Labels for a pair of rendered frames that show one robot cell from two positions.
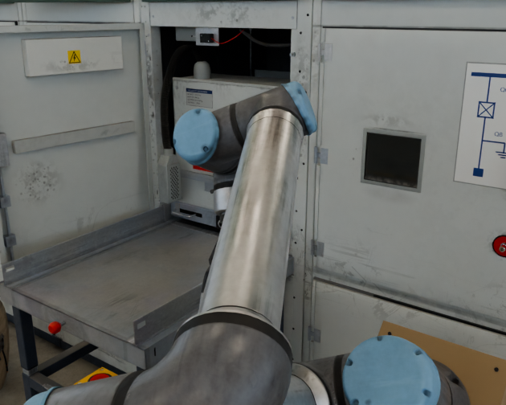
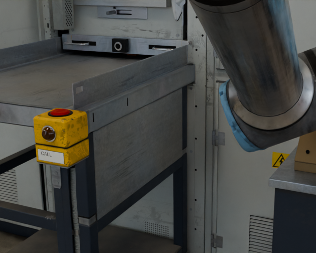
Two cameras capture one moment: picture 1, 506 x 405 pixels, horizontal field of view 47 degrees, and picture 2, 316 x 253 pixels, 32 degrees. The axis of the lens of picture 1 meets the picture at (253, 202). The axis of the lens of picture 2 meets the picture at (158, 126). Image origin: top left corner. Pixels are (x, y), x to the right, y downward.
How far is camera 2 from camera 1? 0.52 m
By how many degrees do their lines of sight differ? 9
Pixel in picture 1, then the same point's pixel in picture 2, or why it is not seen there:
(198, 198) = (91, 27)
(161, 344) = (98, 111)
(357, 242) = not seen: hidden behind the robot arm
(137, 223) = (33, 51)
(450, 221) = not seen: outside the picture
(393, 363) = not seen: outside the picture
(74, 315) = not seen: outside the picture
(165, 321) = (98, 94)
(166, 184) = (61, 9)
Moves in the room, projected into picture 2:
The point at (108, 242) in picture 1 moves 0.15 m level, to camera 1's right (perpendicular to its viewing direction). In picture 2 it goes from (7, 65) to (51, 62)
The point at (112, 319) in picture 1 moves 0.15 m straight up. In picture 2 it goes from (40, 100) to (36, 43)
